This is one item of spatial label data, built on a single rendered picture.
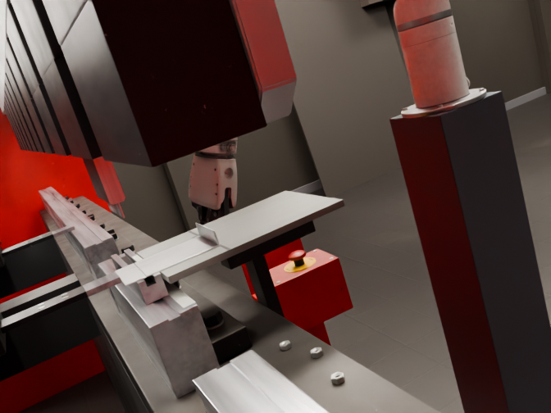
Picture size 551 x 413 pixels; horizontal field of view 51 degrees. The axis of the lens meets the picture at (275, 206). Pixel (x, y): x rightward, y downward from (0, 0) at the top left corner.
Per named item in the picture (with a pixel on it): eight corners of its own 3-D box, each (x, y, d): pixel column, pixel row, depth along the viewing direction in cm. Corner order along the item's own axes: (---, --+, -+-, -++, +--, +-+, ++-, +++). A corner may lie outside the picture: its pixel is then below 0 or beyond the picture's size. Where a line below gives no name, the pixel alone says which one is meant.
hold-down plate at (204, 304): (253, 346, 73) (246, 325, 73) (216, 365, 71) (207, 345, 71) (186, 292, 100) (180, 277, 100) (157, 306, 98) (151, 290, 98)
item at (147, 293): (168, 294, 73) (160, 273, 72) (146, 305, 71) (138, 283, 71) (135, 265, 91) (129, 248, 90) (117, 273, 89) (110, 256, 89)
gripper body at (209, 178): (246, 152, 110) (241, 210, 112) (213, 145, 117) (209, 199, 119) (216, 152, 105) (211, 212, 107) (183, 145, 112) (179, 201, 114)
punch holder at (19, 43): (140, 131, 66) (87, -16, 62) (67, 156, 63) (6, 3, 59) (116, 133, 79) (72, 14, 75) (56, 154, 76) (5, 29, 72)
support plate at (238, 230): (345, 206, 80) (343, 199, 79) (170, 284, 70) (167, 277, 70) (287, 196, 96) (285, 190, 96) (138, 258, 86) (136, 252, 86)
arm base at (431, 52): (447, 96, 142) (430, 21, 138) (506, 89, 125) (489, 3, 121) (385, 120, 136) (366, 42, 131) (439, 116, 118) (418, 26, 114)
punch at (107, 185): (132, 215, 71) (104, 142, 69) (116, 220, 70) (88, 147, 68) (117, 207, 80) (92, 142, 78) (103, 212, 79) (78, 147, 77)
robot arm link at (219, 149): (248, 142, 110) (246, 156, 111) (219, 136, 116) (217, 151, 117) (213, 141, 104) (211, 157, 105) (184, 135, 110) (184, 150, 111)
